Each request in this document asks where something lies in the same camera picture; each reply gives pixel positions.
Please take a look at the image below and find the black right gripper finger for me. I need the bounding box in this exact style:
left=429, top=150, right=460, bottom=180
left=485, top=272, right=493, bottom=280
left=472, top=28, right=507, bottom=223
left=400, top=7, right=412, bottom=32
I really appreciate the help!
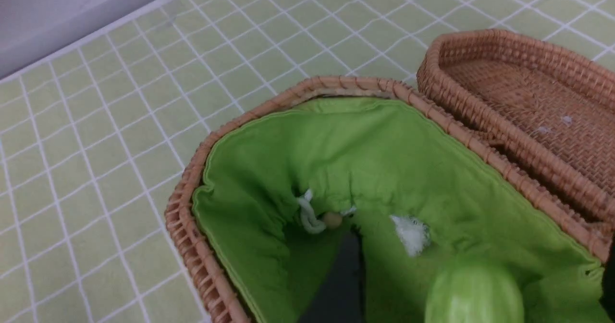
left=599, top=261, right=615, bottom=320

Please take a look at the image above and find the green toy bitter gourd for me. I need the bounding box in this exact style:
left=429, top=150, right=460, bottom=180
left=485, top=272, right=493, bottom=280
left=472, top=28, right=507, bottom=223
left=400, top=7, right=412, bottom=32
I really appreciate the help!
left=424, top=258, right=525, bottom=323

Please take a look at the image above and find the woven wicker basket lid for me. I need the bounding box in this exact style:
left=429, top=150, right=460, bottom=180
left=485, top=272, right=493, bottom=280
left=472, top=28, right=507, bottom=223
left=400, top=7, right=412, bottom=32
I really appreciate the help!
left=417, top=29, right=615, bottom=224

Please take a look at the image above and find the woven wicker basket green lining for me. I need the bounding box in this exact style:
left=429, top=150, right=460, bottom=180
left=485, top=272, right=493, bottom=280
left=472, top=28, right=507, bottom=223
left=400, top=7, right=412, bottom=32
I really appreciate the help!
left=165, top=76, right=613, bottom=323

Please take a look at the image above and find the green checkered tablecloth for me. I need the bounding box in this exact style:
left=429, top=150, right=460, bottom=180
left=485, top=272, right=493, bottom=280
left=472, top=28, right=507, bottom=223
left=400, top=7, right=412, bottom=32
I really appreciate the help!
left=0, top=0, right=614, bottom=323

